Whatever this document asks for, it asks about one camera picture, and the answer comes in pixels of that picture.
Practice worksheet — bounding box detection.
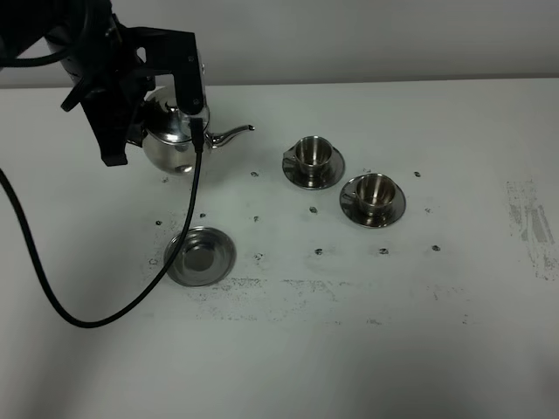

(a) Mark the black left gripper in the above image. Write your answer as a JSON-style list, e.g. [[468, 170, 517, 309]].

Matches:
[[61, 21, 153, 167]]

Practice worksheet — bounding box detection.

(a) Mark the stainless steel teapot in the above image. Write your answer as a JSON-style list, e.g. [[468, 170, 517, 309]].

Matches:
[[140, 85, 256, 175]]

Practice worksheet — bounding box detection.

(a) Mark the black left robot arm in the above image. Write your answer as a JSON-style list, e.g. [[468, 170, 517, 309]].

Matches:
[[1, 1, 153, 167]]

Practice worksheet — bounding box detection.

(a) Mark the steel saucer under teapot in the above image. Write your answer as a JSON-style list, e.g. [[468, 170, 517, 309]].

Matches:
[[167, 226, 237, 287]]

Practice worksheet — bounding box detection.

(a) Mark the rear stainless steel teacup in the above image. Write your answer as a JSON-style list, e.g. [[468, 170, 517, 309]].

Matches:
[[282, 135, 334, 178]]

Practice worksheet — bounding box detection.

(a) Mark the stainless steel teacup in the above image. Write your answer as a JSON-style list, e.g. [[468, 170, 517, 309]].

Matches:
[[341, 173, 397, 217], [282, 135, 334, 178]]

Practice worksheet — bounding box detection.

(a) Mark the rear stainless steel saucer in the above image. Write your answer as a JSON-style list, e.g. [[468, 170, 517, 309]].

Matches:
[[282, 147, 345, 190]]

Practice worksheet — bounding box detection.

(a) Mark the stainless steel saucer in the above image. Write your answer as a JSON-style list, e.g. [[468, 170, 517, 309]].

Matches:
[[339, 173, 406, 229], [282, 147, 345, 190]]

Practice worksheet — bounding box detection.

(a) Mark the front stainless steel saucer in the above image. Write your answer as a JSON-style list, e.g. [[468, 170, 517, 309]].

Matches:
[[339, 173, 406, 229]]

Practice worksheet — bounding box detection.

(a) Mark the front stainless steel teacup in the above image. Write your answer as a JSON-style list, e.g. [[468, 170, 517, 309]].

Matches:
[[341, 173, 397, 217]]

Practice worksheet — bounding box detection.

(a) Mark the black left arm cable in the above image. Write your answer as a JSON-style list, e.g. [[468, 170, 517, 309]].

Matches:
[[0, 117, 205, 329]]

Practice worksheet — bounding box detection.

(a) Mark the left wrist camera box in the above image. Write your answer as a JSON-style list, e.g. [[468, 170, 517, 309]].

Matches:
[[127, 27, 205, 115]]

